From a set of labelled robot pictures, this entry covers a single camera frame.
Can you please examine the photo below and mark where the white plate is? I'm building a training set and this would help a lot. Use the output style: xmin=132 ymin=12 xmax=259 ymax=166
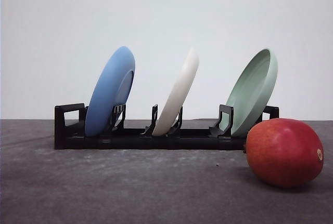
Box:
xmin=153 ymin=49 xmax=200 ymax=136

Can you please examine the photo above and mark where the blue plate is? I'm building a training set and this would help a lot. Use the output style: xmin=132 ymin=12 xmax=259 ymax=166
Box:
xmin=85 ymin=46 xmax=135 ymax=137

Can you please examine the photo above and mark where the green plate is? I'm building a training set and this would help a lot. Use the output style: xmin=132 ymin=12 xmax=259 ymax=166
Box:
xmin=220 ymin=49 xmax=278 ymax=137

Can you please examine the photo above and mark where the black dish rack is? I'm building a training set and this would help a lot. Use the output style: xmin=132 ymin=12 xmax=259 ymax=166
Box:
xmin=55 ymin=103 xmax=279 ymax=150

